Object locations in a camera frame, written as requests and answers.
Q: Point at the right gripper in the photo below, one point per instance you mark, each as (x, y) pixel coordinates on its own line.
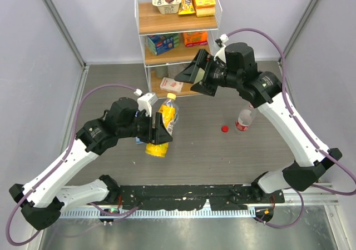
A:
(204, 60)

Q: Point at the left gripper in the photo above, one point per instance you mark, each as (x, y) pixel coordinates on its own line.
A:
(162, 134)

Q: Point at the yellow juice bottle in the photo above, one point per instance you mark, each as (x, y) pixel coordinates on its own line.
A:
(169, 111)

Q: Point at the red bottle cap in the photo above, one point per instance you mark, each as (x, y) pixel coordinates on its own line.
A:
(224, 129)

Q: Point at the clear red-label water bottle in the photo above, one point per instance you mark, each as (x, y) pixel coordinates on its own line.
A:
(245, 118)

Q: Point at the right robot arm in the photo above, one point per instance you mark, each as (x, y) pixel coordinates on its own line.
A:
(235, 67)

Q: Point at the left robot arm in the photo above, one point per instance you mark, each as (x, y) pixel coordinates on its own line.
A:
(43, 200)

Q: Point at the pale green drink bottle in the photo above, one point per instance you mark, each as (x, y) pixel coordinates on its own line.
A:
(199, 76)

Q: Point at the small blue-label water bottle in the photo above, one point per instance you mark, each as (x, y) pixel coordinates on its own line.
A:
(138, 141)

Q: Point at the clear plastic cup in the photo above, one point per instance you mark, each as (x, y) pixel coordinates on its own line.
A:
(173, 70)

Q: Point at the red white card box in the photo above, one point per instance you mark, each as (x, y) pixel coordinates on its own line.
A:
(170, 85)

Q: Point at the orange snack box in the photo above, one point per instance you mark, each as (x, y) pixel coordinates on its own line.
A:
(199, 38)

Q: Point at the blue green box pack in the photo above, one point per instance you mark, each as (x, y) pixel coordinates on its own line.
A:
(162, 43)

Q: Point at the yellow candy bag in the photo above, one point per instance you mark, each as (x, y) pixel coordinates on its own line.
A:
(186, 7)

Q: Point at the yellow sponge pack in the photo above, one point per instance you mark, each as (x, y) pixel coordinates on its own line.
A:
(204, 8)

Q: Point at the chocolate pudding cup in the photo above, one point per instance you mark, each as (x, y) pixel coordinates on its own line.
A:
(167, 6)

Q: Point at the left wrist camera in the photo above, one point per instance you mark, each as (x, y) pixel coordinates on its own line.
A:
(145, 101)

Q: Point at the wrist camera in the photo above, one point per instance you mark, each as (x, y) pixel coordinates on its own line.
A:
(145, 101)
(221, 43)

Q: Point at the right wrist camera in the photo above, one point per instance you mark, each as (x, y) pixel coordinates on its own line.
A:
(221, 43)

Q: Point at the white cable duct strip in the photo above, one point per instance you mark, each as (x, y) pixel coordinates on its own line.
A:
(206, 212)

